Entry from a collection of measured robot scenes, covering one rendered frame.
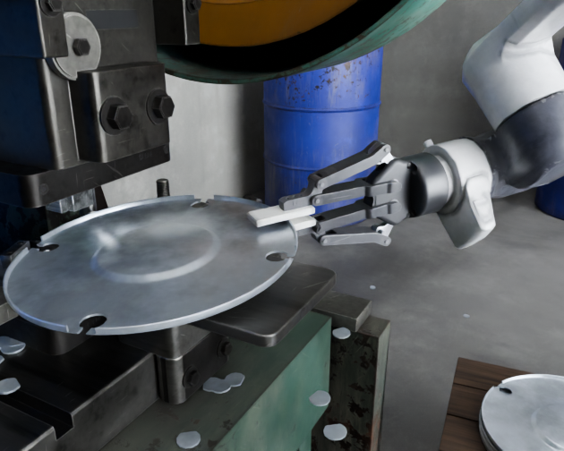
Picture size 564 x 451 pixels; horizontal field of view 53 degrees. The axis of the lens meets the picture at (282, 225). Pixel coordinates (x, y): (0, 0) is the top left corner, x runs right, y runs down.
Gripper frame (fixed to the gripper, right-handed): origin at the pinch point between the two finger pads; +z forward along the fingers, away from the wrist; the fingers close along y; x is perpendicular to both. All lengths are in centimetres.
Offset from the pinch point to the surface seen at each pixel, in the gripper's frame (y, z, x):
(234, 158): -64, -65, -227
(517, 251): -97, -157, -115
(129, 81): 16.9, 13.5, -0.8
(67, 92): 16.8, 19.0, -0.3
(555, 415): -47, -45, 2
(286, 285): -2.2, 4.1, 10.1
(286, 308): -2.0, 5.8, 14.0
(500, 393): -47, -42, -6
